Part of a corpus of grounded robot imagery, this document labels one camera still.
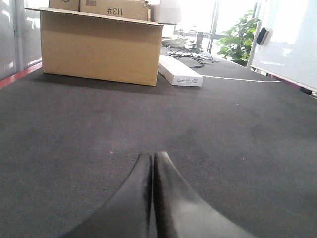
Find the black whiteboard eraser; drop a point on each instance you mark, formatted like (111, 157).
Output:
(262, 36)

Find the green potted plant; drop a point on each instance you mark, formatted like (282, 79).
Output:
(236, 44)

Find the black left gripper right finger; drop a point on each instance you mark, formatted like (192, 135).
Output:
(180, 212)

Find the cardboard box labelled H3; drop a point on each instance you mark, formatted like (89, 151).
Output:
(132, 9)

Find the white whiteboard panel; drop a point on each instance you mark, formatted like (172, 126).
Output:
(289, 50)

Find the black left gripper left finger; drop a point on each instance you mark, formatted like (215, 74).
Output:
(127, 213)

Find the large cardboard box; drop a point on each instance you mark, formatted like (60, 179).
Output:
(99, 47)

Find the long white carton box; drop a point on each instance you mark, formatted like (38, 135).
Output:
(177, 73)

